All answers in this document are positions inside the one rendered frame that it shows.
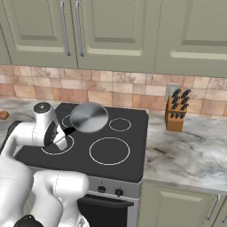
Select green upper cupboard door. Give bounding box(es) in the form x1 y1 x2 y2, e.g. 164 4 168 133
0 0 79 70
0 26 12 66
154 0 227 79
70 0 162 74

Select black oven door handle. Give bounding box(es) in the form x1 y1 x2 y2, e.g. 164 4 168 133
77 196 135 209

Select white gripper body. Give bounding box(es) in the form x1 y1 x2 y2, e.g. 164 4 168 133
54 129 69 152

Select black oven door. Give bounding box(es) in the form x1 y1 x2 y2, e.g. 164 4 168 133
77 194 140 227

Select green lower cupboard door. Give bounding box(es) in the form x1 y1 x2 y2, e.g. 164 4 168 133
137 180 222 227
212 197 227 227

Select brown onion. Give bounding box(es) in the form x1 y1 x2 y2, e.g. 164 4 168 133
0 110 10 121

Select green cupboard door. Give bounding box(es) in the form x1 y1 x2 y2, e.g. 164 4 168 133
0 0 79 70
70 0 162 74
137 180 222 227
212 197 227 227
154 0 227 79
0 26 12 66

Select silver pan with black handle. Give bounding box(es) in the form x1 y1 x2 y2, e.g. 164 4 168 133
62 102 110 137

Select grey wall socket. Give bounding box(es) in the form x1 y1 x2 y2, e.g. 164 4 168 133
165 82 181 104

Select wooden knife block with knives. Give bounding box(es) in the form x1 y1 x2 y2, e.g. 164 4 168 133
164 88 192 133

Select black top stove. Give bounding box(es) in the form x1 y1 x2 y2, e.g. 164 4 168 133
13 102 150 227

